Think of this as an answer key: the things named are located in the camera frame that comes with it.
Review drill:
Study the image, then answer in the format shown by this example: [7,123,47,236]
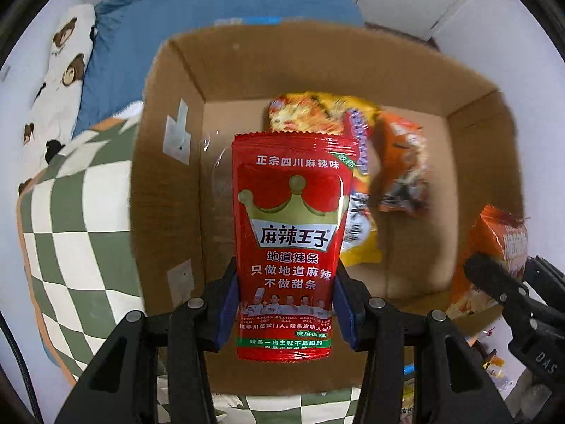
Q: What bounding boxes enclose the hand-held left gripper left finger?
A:
[53,256,242,424]

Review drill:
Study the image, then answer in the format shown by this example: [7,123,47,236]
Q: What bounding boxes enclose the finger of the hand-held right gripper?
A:
[463,252,533,312]
[523,255,565,288]

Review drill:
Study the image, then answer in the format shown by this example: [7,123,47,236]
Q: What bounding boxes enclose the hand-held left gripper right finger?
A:
[333,267,516,424]

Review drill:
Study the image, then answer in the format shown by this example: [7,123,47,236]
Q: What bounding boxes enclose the orange mushroom print snack packet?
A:
[446,205,529,321]

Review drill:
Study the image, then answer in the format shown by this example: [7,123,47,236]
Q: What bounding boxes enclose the red crown print snack pouch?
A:
[232,132,356,361]

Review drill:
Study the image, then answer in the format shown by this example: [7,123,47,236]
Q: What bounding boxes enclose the brown cardboard box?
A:
[129,21,524,396]

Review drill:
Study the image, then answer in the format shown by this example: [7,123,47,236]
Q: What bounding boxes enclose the small colourful wrappers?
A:
[468,327,518,391]

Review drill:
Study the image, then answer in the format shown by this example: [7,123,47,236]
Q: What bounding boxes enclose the orange panda print snack packet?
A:
[377,112,432,218]

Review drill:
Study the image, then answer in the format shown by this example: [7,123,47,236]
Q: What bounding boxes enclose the green white checkered blanket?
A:
[17,117,416,424]

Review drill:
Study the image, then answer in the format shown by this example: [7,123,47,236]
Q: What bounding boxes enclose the yellow instant noodle packet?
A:
[268,92,384,268]

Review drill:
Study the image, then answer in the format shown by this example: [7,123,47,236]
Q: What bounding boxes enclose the white bear print pillow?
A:
[18,4,97,196]

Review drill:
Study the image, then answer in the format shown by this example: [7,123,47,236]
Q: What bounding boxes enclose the blue blanket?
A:
[73,0,365,136]

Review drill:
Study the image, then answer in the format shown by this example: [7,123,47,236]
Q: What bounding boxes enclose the black cable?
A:
[0,313,45,424]

